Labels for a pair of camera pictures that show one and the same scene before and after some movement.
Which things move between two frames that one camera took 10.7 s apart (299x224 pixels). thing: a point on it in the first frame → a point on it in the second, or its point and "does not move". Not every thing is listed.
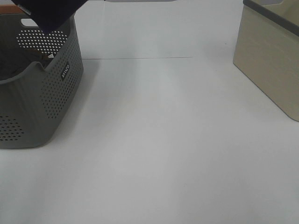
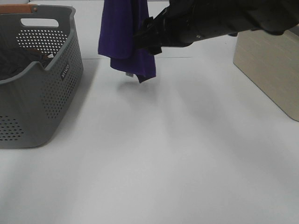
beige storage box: x=266 y=49 does not move
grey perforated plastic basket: x=33 y=103 does not move
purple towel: x=50 y=15 → x=121 y=20
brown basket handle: x=10 y=9 does not move
